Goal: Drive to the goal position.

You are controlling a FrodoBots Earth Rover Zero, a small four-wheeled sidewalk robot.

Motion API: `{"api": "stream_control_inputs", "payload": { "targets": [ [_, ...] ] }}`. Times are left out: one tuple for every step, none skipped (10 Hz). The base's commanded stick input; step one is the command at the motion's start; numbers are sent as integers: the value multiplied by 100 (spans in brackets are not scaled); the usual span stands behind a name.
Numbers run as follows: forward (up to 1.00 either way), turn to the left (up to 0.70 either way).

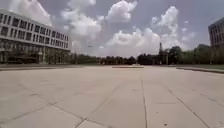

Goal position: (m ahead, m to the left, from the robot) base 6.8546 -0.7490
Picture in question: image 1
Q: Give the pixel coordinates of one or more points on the grey multi-storey building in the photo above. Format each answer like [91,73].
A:
[217,33]

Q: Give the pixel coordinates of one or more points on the white multi-storey building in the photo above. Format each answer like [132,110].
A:
[30,36]

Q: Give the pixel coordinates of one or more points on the row of trees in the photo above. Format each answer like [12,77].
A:
[173,56]

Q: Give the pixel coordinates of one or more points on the slim distant tower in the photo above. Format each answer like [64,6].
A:
[160,46]

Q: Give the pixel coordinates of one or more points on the grass strip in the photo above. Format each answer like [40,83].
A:
[206,66]

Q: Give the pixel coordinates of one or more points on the low raised planter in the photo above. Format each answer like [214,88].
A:
[123,67]

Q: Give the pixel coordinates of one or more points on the low concrete kerb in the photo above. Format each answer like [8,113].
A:
[200,70]

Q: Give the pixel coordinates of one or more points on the grey concrete slab plaza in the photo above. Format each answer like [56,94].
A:
[110,96]

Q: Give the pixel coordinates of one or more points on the low dark kerb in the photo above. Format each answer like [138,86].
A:
[33,67]

